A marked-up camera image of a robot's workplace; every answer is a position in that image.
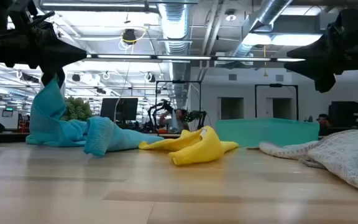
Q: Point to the yellow hanging pendant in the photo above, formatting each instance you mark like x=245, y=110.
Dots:
x=265, y=74

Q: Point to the black aluminium table frame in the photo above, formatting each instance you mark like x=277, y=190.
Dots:
x=8, y=139

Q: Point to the overhead light bar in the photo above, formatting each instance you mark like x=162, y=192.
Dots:
x=154, y=57

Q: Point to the black ceiling camera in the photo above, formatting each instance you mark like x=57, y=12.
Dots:
x=129, y=35

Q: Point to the green translucent plastic bin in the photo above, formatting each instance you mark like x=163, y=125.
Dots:
x=266, y=132

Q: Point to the black background robot arm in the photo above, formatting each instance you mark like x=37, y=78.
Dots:
x=196, y=116
x=157, y=112

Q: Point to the green artificial plant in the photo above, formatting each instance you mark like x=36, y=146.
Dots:
x=76, y=109

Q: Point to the blue microfiber towel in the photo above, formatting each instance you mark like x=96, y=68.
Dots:
x=48, y=118
x=110, y=137

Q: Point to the wooden background desk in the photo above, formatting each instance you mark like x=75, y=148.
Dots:
x=169, y=135

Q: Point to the black storage shelf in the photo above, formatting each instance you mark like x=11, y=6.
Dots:
x=351, y=118

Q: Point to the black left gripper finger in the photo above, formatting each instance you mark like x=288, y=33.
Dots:
x=45, y=77
x=64, y=54

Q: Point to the person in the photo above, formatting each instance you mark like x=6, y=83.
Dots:
x=323, y=123
x=176, y=121

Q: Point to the yellow microfiber towel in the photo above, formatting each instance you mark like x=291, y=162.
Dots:
x=197, y=149

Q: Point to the silver ventilation duct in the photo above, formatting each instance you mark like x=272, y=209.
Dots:
x=174, y=25
x=269, y=12

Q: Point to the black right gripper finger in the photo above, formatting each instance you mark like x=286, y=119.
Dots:
x=317, y=62

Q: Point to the grey microfiber towel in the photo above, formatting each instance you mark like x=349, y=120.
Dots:
x=343, y=155

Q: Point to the black background monitor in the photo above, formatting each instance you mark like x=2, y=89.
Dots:
x=123, y=109

